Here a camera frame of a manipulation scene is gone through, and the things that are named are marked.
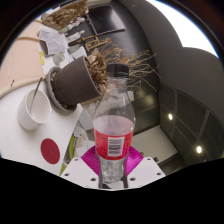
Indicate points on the flat round red coaster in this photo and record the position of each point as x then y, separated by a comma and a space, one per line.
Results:
50, 151

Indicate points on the long ceiling light strip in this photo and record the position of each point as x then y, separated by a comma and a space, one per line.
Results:
186, 23

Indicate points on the small yellow item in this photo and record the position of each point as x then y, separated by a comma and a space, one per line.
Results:
42, 57

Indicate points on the black wall screen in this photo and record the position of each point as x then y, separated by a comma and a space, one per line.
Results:
105, 18

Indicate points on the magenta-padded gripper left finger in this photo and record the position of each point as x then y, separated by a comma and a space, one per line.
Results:
78, 170

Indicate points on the stack of papers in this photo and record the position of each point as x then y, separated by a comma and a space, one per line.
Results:
81, 140

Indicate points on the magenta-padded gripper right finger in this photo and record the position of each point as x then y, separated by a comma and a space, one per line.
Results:
146, 170

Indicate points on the wooden easel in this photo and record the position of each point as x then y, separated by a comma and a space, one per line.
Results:
96, 42

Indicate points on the thin paintbrush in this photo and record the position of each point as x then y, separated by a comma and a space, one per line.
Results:
35, 95

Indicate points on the white mug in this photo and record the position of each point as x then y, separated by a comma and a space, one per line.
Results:
25, 116

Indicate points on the pale spray bottle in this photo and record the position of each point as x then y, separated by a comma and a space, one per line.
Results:
75, 36

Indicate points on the round ceiling spotlights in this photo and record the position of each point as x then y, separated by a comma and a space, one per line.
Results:
170, 116

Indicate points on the dried plant in dark pot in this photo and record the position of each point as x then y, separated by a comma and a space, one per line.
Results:
75, 83

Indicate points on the small grey cup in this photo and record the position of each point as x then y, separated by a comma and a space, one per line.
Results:
59, 58

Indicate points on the newspaper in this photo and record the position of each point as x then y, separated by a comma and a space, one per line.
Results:
53, 41

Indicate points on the clear red-labelled drink bottle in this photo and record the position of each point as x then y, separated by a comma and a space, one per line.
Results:
113, 130

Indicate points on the grey plant saucer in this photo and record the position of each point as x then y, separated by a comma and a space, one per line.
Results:
50, 86

